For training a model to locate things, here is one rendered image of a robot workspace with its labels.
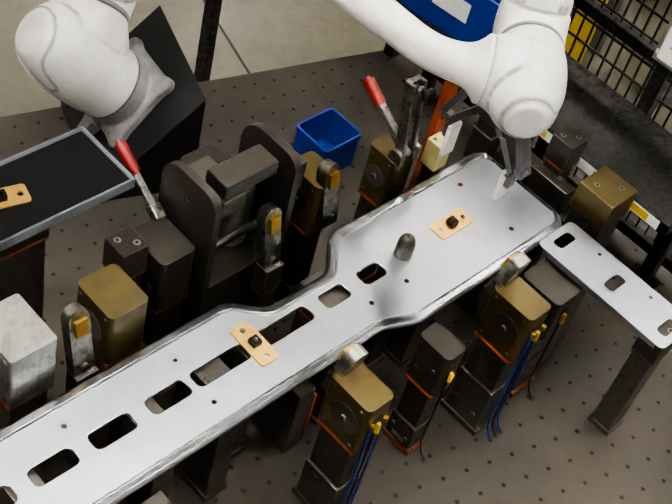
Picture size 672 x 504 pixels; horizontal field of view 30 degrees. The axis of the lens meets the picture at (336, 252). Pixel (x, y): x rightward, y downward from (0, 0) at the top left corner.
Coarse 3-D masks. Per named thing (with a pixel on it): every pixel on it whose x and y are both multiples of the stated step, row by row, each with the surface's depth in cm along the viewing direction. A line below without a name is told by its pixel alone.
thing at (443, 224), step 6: (456, 210) 225; (462, 210) 226; (444, 216) 224; (450, 216) 223; (456, 216) 224; (468, 216) 225; (438, 222) 222; (444, 222) 223; (450, 222) 222; (456, 222) 222; (462, 222) 224; (468, 222) 224; (432, 228) 221; (438, 228) 222; (444, 228) 222; (450, 228) 222; (456, 228) 222; (462, 228) 223; (438, 234) 220; (444, 234) 221; (450, 234) 221
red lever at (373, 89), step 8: (368, 80) 222; (368, 88) 222; (376, 88) 222; (376, 96) 222; (376, 104) 222; (384, 104) 223; (384, 112) 223; (384, 120) 223; (392, 120) 223; (392, 128) 223; (392, 136) 223; (408, 152) 223
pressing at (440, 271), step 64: (448, 192) 228; (512, 192) 232; (384, 256) 215; (448, 256) 218; (192, 320) 197; (256, 320) 200; (320, 320) 203; (384, 320) 206; (128, 384) 187; (192, 384) 190; (256, 384) 192; (0, 448) 176; (64, 448) 178; (128, 448) 180; (192, 448) 183
